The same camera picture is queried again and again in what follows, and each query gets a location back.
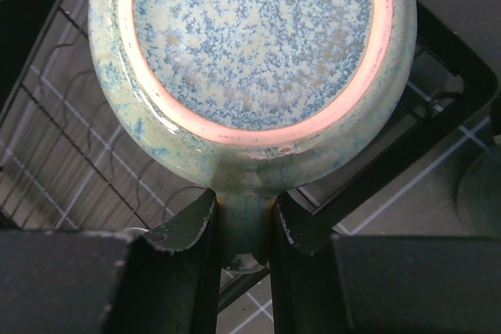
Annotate teal speckled ceramic mug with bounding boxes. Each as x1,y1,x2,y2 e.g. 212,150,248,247
88,0,417,274

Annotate dark green ceramic mug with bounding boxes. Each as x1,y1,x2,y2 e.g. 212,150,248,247
456,145,500,239

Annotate black wire dish rack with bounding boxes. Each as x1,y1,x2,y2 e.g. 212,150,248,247
0,0,501,314

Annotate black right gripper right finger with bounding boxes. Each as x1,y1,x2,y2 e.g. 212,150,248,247
269,194,500,333

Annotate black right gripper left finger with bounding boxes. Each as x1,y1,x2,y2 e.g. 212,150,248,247
1,190,220,333

